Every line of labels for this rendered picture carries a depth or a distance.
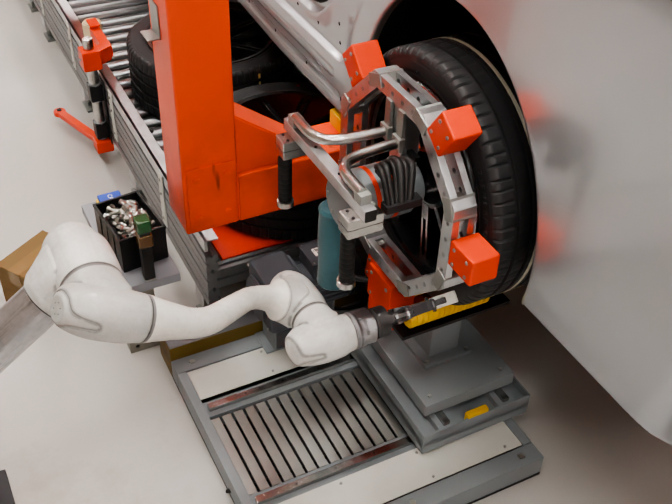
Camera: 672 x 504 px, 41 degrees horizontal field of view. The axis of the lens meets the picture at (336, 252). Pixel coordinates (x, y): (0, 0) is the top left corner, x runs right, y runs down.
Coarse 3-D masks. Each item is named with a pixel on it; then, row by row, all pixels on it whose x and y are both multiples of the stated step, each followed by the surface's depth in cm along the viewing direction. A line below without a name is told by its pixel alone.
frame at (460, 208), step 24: (384, 72) 212; (360, 96) 224; (408, 96) 204; (432, 96) 204; (360, 120) 237; (432, 120) 199; (360, 144) 241; (432, 144) 198; (432, 168) 201; (456, 168) 200; (456, 192) 203; (456, 216) 198; (360, 240) 247; (384, 240) 244; (384, 264) 238; (408, 264) 236; (408, 288) 229; (432, 288) 217
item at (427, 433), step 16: (352, 352) 282; (368, 352) 277; (368, 368) 274; (384, 368) 272; (384, 384) 266; (400, 384) 267; (512, 384) 269; (384, 400) 269; (400, 400) 263; (480, 400) 264; (496, 400) 261; (512, 400) 261; (528, 400) 264; (400, 416) 261; (416, 416) 258; (432, 416) 256; (448, 416) 256; (464, 416) 259; (480, 416) 257; (496, 416) 261; (512, 416) 266; (416, 432) 254; (432, 432) 251; (448, 432) 254; (464, 432) 258; (432, 448) 256
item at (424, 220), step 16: (416, 80) 215; (384, 96) 231; (384, 112) 238; (432, 176) 232; (432, 192) 233; (416, 208) 250; (432, 208) 228; (400, 224) 247; (416, 224) 248; (432, 224) 233; (400, 240) 245; (416, 240) 245; (432, 240) 236; (416, 256) 240; (432, 256) 239; (432, 272) 233
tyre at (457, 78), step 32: (480, 32) 219; (416, 64) 211; (448, 64) 204; (480, 64) 206; (448, 96) 202; (480, 96) 199; (512, 128) 198; (480, 160) 198; (512, 160) 198; (480, 192) 201; (512, 192) 198; (384, 224) 251; (480, 224) 205; (512, 224) 201; (512, 256) 208; (448, 288) 227; (480, 288) 213; (512, 288) 224
